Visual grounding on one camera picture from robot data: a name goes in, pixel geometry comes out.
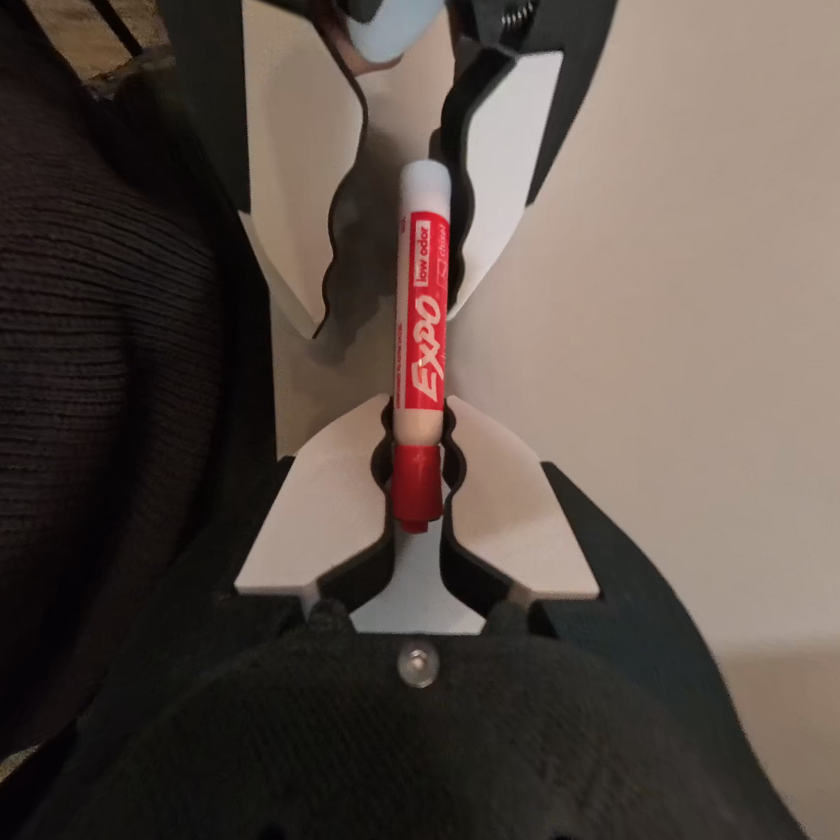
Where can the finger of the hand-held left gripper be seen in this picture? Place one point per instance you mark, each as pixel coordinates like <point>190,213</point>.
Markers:
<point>505,164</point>
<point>289,197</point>

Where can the red dry erase marker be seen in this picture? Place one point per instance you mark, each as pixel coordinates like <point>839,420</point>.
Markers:
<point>420,328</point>

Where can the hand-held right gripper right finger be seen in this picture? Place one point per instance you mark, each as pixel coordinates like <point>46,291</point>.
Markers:
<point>525,525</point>

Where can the person's black sweater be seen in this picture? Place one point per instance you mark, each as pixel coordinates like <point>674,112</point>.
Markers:
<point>98,328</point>

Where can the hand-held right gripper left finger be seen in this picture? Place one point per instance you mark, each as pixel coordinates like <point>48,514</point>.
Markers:
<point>315,518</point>

